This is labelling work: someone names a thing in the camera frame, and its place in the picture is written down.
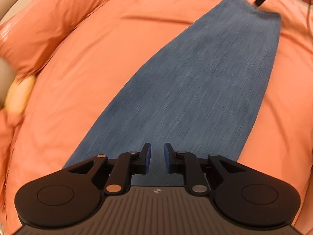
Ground blue denim pants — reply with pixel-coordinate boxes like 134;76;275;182
66;0;281;186

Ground yellow small pillow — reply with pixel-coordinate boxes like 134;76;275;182
4;75;37;115

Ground orange bed sheet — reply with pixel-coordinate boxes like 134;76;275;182
1;0;312;234

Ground orange pillow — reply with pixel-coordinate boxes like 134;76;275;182
1;0;108;78

